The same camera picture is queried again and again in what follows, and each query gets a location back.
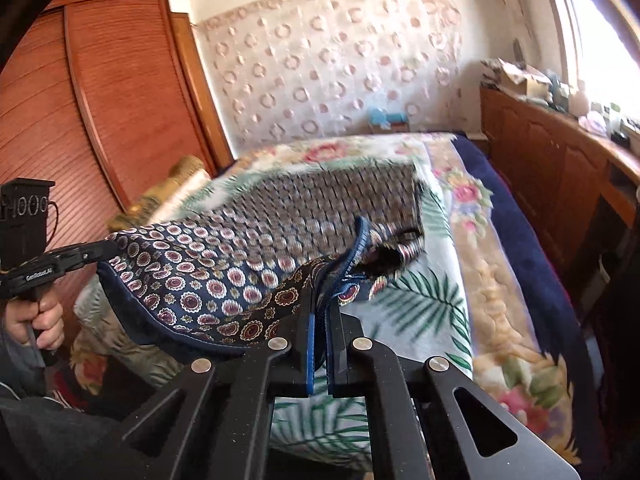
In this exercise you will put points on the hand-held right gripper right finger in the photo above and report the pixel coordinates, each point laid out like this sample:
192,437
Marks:
332,355

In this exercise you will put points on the person's left hand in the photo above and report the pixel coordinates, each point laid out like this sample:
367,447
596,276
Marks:
42,322

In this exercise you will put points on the golden pillow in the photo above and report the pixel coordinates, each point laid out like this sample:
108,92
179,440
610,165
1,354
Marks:
165,190

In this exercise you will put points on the person's dark clothing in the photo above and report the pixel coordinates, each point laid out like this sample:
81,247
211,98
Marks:
60,440

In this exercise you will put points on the person's left forearm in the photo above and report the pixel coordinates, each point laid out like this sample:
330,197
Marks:
20,365

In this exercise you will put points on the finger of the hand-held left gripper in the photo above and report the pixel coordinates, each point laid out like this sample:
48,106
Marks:
85,254

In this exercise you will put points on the small black box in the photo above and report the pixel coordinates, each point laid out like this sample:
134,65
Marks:
621,139

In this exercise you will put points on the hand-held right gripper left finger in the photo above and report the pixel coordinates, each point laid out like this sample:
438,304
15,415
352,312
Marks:
310,355

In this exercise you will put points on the bright window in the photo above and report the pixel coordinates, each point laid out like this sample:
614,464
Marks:
600,35

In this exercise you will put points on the open cardboard box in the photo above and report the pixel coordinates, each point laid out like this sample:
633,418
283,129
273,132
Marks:
520,80

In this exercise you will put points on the pink plastic bag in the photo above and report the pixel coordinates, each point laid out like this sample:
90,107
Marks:
592,121

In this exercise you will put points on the wooden cabinet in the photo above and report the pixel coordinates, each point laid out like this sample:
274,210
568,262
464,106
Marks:
540,160

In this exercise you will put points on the floral blanket with navy border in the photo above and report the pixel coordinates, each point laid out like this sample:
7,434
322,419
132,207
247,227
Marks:
505,285

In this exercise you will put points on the wooden wardrobe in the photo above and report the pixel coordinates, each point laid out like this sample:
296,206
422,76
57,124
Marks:
100,100

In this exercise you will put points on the cardboard box with blue contents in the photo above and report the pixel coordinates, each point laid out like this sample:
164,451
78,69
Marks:
387,121

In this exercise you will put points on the navy medallion-print garment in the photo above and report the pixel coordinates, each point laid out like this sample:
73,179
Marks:
225,260

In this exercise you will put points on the green leaf-print towel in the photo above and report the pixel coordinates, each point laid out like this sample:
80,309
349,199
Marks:
425,305

